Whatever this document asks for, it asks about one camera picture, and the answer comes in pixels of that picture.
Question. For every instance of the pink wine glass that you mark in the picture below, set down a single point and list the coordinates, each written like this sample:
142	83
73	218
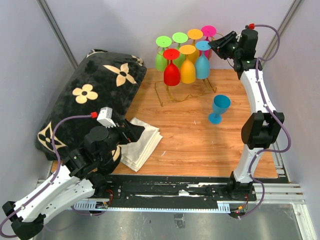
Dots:
208	31

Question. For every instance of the gold wire glass rack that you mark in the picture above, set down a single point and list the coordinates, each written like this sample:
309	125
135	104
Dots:
183	91

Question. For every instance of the front yellow wine glass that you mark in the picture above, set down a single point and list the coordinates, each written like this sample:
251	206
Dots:
187	68

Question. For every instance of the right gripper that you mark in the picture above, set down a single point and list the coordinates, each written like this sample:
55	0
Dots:
220	44

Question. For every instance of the left green wine glass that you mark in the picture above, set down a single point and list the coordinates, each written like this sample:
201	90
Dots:
163	42

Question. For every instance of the black floral pillow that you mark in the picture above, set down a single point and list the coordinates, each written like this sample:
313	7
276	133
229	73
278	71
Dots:
102	79

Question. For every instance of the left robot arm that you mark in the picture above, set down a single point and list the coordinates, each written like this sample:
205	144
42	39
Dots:
80	175

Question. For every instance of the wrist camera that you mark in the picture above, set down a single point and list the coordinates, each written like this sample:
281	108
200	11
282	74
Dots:
105	117
239	38

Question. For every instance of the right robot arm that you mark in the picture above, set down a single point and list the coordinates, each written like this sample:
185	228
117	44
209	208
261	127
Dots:
263	126

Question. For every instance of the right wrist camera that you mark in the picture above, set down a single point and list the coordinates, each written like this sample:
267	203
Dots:
239	38

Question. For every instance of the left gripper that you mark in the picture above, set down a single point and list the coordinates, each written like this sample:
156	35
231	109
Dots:
124	132

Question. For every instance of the folded beige cloth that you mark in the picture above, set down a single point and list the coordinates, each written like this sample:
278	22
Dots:
135	154

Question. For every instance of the light blue wine glass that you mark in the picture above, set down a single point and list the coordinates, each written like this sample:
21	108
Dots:
202	64

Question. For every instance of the red wine glass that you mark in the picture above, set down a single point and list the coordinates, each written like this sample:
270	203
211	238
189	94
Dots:
171	74

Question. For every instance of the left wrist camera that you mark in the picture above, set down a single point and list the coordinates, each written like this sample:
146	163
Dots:
105	117

